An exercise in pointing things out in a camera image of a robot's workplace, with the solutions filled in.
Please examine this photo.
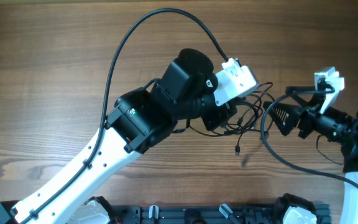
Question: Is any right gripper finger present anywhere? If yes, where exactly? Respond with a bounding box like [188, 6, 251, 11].
[285, 86, 325, 108]
[268, 103, 301, 136]

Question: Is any black usb cable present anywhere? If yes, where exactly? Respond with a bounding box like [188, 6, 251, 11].
[188, 82, 275, 157]

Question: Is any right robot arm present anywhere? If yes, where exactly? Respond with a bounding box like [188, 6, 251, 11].
[260, 84, 358, 172]

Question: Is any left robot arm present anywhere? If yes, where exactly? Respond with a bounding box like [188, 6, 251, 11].
[0, 49, 241, 223]

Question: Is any right black camera cable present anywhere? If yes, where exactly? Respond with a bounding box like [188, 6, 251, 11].
[260, 81, 358, 222]

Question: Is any black camera cable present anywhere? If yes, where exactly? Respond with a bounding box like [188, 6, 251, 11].
[260, 81, 358, 222]
[19, 7, 229, 224]

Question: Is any left black camera cable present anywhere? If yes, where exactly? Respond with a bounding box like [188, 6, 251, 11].
[19, 7, 229, 224]

